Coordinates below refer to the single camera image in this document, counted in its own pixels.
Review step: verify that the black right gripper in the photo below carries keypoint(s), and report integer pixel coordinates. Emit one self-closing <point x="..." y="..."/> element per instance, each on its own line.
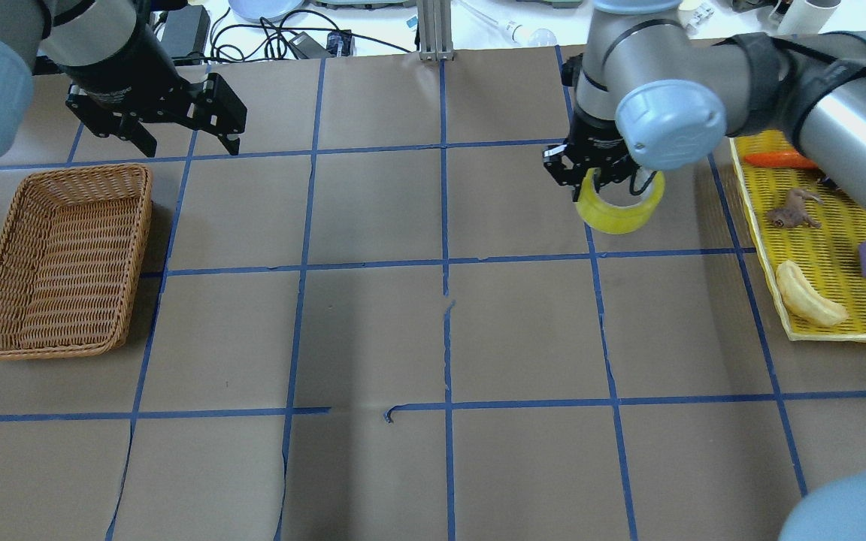
<point x="600" y="144"/>

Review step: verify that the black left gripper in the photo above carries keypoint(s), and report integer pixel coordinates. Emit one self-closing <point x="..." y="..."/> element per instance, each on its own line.
<point x="123" y="77"/>

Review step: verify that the yellow tape roll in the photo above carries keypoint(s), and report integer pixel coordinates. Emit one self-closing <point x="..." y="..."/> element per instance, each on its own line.
<point x="625" y="216"/>

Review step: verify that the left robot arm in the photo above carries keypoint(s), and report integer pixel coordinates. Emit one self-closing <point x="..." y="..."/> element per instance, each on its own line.
<point x="66" y="32"/>

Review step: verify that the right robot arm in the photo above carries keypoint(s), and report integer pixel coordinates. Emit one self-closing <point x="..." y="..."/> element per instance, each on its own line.
<point x="647" y="100"/>

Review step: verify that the black power adapter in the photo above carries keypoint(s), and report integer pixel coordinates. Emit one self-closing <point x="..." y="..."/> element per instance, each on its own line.
<point x="185" y="33"/>

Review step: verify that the blue plate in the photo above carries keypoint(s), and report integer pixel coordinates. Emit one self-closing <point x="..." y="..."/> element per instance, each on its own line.
<point x="272" y="10"/>

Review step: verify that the light bulb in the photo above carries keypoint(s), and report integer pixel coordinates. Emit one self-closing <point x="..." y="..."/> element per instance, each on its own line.
<point x="527" y="35"/>

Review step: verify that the brown wicker basket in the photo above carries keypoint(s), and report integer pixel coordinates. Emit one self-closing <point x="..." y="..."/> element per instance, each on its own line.
<point x="71" y="252"/>

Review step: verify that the orange toy carrot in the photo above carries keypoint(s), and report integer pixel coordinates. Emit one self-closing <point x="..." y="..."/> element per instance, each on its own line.
<point x="780" y="159"/>

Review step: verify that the brown toy animal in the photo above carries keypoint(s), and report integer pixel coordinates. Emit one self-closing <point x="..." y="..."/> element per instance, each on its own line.
<point x="794" y="211"/>

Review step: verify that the yellow plastic basket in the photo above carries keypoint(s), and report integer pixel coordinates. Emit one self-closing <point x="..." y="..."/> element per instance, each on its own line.
<point x="827" y="255"/>

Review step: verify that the yellow toy banana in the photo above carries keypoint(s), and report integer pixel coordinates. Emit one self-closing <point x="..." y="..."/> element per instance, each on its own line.
<point x="800" y="297"/>

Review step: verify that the aluminium frame post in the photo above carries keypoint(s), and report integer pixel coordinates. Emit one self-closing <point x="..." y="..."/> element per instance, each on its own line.
<point x="435" y="30"/>

